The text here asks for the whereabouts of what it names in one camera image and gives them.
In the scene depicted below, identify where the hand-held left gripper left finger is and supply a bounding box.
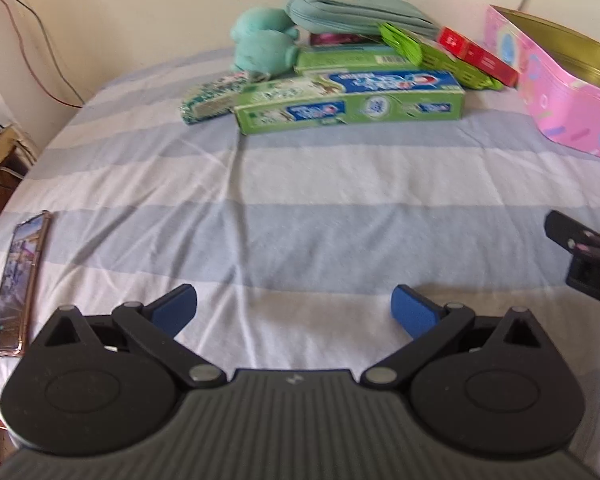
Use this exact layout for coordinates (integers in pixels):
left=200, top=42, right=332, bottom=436
left=44, top=284, right=227, bottom=389

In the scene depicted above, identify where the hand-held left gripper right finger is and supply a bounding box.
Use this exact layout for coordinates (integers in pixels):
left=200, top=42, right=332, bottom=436
left=364, top=284, right=544, bottom=387

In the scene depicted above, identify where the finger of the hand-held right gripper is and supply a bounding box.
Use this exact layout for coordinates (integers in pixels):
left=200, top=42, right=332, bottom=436
left=545, top=210, right=600, bottom=262

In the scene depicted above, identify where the pink tin box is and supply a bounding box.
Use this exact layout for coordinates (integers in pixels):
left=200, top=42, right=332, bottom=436
left=487, top=4, right=600, bottom=166

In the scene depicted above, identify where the red box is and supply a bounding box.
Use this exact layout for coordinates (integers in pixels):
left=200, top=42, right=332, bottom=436
left=436, top=26, right=520, bottom=88

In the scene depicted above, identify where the small green patterned box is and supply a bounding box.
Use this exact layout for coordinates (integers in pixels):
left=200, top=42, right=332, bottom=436
left=181, top=72, right=255, bottom=126

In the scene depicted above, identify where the large green toothpaste box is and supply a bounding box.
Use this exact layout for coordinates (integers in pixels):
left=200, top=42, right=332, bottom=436
left=234, top=71, right=467, bottom=136

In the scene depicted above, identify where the shiny pink packet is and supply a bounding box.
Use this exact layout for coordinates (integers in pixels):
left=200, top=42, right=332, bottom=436
left=308, top=32, right=367, bottom=47

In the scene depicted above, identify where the teal zipper pouch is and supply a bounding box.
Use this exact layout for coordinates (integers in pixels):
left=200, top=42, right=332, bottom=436
left=286, top=0, right=439, bottom=39

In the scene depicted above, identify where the smartphone in clear case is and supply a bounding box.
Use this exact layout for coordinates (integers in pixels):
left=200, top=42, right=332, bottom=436
left=0, top=210, right=52, bottom=358

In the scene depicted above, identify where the slim green toothpaste box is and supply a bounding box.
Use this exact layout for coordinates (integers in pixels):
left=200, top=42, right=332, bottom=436
left=294, top=45, right=412, bottom=76

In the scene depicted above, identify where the teal plush toy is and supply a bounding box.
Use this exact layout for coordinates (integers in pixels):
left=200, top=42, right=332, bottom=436
left=229, top=6, right=301, bottom=74

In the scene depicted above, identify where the metal frame chair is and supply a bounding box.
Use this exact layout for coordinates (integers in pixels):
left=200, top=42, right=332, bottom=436
left=0, top=114, right=40, bottom=243

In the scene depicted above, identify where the thin red cable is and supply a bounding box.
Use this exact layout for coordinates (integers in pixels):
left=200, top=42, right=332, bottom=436
left=0, top=0, right=84, bottom=109

